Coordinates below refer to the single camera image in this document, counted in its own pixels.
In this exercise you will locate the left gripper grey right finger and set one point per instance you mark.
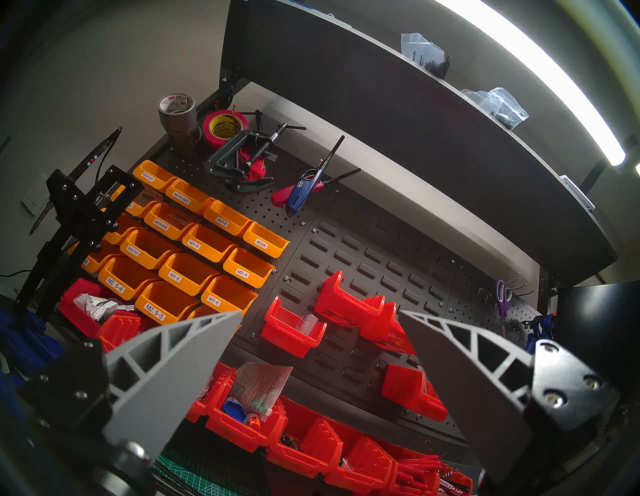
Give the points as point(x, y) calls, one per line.
point(475, 395)

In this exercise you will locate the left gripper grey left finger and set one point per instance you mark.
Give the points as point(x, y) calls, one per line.
point(165, 380)

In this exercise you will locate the red yellow tape roll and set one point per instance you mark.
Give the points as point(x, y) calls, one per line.
point(207, 131)

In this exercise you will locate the red plastic parts bin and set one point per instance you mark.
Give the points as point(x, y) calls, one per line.
point(75, 315)
point(405, 391)
point(465, 482)
point(240, 435)
point(340, 305)
point(305, 455)
point(212, 395)
point(120, 330)
point(385, 330)
point(285, 336)
point(360, 465)
point(400, 485)

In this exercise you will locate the small blue object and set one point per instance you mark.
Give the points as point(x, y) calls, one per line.
point(234, 410)

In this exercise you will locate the orange bin M2.5-5 label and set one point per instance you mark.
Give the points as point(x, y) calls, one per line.
point(165, 303)

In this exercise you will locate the red hex key set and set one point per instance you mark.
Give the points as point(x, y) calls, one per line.
point(420, 467)

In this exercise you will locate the black red marker pen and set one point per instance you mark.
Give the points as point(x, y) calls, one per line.
point(452, 487)

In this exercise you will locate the folded paper user manual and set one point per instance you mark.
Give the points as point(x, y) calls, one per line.
point(260, 390)

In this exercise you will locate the white crumpled bag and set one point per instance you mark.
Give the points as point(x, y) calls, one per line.
point(100, 306)

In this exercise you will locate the green cutting mat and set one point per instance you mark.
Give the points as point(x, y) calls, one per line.
point(200, 475)

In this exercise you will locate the orange bin M3-6 label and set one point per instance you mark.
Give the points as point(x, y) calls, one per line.
point(227, 296)

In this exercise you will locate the orange bin M2.5-6 label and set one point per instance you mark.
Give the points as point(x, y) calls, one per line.
point(127, 278)

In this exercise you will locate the orange bin M3-8 label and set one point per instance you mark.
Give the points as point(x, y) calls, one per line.
point(187, 273)

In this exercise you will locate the orange bin M3-12 label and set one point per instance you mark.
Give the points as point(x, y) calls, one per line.
point(150, 248)

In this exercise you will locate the orange parts bin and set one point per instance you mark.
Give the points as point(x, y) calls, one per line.
point(97, 261)
point(145, 200)
point(125, 227)

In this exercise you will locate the blue bar clamp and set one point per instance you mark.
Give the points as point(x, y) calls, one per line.
point(30, 345)

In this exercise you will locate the orange bin M3-4 label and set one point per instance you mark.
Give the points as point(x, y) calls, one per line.
point(247, 266)

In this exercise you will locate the black monitor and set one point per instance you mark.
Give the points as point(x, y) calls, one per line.
point(600, 330)

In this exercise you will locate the orange bin M4-6 label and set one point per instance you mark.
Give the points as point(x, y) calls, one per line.
point(207, 241)

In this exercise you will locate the clear plastic bag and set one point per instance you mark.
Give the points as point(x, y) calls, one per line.
point(306, 324)

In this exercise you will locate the orange bin M4X4X6 label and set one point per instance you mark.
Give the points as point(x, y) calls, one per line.
point(172, 221)

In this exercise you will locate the orange bin M3X6 label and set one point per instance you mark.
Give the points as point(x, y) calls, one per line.
point(265, 238)

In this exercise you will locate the orange bin M3X8 BAD label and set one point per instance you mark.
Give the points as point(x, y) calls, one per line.
point(192, 199)

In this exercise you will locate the orange bin M3X3X4 label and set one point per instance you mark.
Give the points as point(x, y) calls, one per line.
point(155, 179)

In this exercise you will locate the red stick lighter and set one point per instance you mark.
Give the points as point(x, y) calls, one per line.
point(282, 196)

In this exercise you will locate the red plastic tool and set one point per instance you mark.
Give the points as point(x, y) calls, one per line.
point(255, 170)

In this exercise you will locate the dark metal C-clamp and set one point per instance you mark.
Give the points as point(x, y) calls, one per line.
point(220, 157)

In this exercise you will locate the blue stick lighter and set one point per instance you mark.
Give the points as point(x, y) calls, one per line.
point(302, 190)

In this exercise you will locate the black overhead shelf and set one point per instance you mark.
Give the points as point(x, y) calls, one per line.
point(400, 125)

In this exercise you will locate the clear bag of dark parts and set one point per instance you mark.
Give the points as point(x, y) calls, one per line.
point(425, 55)
point(497, 107)

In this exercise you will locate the white LED light strip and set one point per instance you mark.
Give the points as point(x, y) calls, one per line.
point(550, 85)

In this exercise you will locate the grey pegboard wall panel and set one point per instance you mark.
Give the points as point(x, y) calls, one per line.
point(400, 260)

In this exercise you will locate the white wall plate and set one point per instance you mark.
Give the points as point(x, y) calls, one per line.
point(35, 195)

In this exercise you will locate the grey duct tape roll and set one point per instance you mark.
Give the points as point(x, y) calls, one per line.
point(177, 122)

